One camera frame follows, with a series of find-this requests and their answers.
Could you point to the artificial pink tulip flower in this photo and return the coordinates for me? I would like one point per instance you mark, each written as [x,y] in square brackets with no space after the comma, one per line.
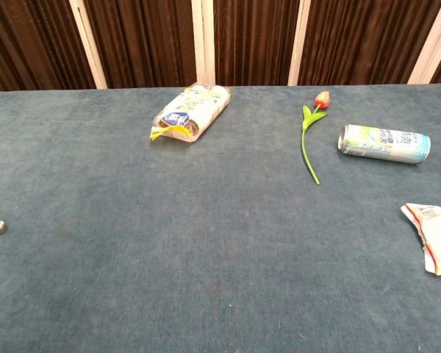
[305,139]

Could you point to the white frame post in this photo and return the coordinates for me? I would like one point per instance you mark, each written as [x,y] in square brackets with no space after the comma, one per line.
[298,44]
[90,51]
[431,48]
[203,40]

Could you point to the white green drink can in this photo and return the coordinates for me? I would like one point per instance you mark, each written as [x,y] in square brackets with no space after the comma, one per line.
[384,144]

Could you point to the blue felt table cover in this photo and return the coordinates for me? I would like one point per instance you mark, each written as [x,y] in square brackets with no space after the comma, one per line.
[206,239]

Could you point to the white crumpled snack bag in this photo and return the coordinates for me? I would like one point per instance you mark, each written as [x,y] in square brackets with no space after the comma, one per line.
[437,235]

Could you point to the biscuit packet white yellow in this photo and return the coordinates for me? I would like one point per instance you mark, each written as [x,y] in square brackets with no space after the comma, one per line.
[194,110]

